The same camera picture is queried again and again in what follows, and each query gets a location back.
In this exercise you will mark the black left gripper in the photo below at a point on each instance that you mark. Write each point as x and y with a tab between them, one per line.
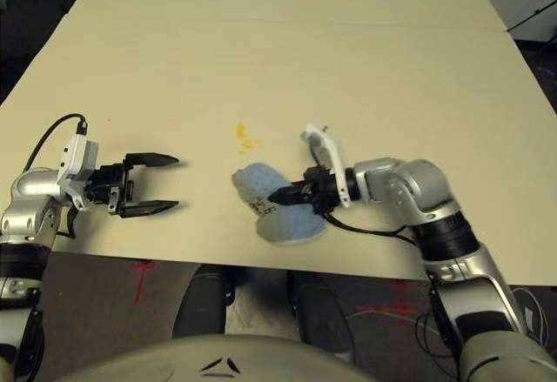
106	186

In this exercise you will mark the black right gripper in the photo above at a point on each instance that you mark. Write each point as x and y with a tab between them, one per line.
324	190

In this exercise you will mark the blue and grey rag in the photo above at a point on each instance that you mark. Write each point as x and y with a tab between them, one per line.
261	182

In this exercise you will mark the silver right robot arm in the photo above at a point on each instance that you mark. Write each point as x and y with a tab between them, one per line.
418	190

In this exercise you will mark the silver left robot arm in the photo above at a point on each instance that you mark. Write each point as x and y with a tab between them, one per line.
26	208

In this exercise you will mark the yellow liquid splatter cluster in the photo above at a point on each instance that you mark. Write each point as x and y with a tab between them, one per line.
242	130

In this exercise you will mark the dark grey right robot leg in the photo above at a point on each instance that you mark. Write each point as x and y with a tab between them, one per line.
322	316

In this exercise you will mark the dark grey robot leg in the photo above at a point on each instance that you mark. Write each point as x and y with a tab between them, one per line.
200	303
322	316

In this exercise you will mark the dark grey left robot leg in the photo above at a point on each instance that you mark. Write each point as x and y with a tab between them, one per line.
200	303

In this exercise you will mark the beige robot torso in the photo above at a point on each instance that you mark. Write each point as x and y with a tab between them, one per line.
174	360

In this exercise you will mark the black foam floor mat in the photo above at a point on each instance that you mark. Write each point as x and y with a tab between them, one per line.
26	21

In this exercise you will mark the black tripod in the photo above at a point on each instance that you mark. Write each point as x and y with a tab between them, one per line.
533	14

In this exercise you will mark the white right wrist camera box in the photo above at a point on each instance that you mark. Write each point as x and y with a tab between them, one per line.
333	156

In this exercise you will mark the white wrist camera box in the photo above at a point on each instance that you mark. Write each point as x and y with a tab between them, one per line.
333	156
78	160

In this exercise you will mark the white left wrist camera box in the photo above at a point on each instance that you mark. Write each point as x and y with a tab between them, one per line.
78	160

